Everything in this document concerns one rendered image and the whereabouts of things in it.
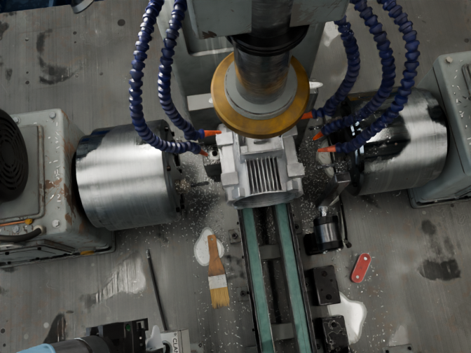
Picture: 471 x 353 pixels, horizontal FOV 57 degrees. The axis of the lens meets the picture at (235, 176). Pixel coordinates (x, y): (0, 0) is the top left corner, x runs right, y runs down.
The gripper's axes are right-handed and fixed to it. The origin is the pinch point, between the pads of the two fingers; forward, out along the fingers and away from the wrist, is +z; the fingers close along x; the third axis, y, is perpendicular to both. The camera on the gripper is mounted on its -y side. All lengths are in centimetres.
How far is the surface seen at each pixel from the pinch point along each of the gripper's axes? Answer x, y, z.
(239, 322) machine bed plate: -5.1, 1.8, 32.5
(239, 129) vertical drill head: -29.9, 36.8, -14.8
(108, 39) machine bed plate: 23, 96, 22
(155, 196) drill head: -4.5, 32.0, -3.5
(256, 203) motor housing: -18.5, 31.1, 22.5
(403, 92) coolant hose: -58, 37, -10
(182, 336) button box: -3.4, 2.1, 3.9
